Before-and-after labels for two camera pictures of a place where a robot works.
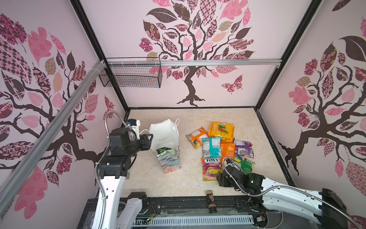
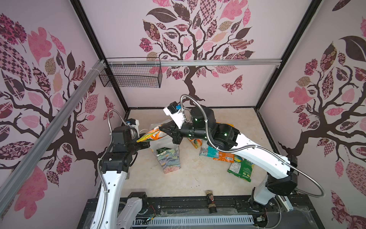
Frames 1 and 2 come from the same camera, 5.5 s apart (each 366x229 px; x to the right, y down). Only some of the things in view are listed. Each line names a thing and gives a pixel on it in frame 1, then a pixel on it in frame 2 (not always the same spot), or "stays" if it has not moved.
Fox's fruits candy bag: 212,167 → 154,134
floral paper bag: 166,144 stays
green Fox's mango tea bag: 160,151 stays
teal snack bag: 211,147 stays
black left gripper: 146,143 stays
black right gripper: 221,181 → 171,129
